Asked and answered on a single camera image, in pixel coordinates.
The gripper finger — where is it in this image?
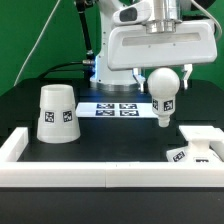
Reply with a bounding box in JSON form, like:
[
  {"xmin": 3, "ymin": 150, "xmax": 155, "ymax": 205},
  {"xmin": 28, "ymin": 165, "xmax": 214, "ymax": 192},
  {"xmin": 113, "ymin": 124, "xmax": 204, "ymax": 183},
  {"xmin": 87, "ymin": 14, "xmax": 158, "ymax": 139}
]
[
  {"xmin": 132, "ymin": 68, "xmax": 146, "ymax": 92},
  {"xmin": 182, "ymin": 64, "xmax": 193, "ymax": 90}
]

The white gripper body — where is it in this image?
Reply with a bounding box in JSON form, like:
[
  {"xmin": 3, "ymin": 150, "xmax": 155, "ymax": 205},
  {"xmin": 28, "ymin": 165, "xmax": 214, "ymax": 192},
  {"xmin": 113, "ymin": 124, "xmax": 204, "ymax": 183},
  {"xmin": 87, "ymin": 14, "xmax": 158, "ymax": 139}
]
[{"xmin": 108, "ymin": 20, "xmax": 217, "ymax": 70}]

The white lamp bulb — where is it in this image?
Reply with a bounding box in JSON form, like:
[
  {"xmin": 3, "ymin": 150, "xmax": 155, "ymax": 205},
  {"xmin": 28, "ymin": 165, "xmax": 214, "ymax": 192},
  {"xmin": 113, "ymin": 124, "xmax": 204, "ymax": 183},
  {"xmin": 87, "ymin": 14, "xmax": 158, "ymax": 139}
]
[{"xmin": 147, "ymin": 68, "xmax": 180, "ymax": 128}]

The white lamp base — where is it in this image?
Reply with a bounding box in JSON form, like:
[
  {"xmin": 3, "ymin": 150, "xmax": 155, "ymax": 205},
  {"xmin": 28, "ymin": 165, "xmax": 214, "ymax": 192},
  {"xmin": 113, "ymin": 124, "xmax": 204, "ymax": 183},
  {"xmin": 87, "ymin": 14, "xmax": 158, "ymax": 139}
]
[{"xmin": 166, "ymin": 125, "xmax": 224, "ymax": 163}]

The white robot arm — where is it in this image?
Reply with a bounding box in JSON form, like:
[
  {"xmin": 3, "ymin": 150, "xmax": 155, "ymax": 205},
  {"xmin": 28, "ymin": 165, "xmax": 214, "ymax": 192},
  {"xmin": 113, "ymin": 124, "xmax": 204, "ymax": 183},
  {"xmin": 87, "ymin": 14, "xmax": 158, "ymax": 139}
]
[{"xmin": 91, "ymin": 0, "xmax": 222, "ymax": 91}]

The white lamp shade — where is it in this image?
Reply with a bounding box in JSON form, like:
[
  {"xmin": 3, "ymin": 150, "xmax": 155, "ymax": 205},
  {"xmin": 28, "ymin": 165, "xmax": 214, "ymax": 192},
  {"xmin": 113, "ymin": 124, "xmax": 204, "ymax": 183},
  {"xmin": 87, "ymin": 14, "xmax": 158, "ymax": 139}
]
[{"xmin": 37, "ymin": 84, "xmax": 81, "ymax": 144}]

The white marker sheet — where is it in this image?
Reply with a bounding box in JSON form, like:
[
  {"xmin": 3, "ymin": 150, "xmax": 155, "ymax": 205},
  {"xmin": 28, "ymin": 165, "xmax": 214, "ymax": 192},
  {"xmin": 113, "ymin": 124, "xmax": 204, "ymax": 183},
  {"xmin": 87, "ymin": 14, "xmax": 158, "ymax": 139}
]
[{"xmin": 76, "ymin": 102, "xmax": 156, "ymax": 118}]

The white U-shaped fence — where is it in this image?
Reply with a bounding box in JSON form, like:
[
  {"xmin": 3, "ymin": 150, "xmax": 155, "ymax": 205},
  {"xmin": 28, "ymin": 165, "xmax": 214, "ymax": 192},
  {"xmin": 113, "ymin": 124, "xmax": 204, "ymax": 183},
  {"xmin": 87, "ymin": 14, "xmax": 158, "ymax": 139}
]
[{"xmin": 0, "ymin": 127, "xmax": 224, "ymax": 188}]

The black cable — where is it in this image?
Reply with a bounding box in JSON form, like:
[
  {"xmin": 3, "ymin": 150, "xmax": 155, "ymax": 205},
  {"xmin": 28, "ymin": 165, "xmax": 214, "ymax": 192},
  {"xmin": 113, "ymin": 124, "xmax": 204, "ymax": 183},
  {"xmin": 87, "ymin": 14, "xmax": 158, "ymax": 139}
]
[{"xmin": 39, "ymin": 60, "xmax": 94, "ymax": 80}]

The black hose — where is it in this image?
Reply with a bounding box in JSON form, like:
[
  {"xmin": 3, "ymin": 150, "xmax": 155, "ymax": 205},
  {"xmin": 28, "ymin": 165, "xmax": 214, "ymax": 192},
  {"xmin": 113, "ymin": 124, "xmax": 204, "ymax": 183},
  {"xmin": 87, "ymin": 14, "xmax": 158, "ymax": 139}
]
[{"xmin": 73, "ymin": 0, "xmax": 95, "ymax": 62}]

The white cable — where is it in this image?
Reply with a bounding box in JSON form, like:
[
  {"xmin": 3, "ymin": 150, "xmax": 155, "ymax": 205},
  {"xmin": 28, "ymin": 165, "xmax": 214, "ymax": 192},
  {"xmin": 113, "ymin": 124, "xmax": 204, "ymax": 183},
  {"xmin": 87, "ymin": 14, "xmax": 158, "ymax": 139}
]
[{"xmin": 13, "ymin": 0, "xmax": 62, "ymax": 87}]

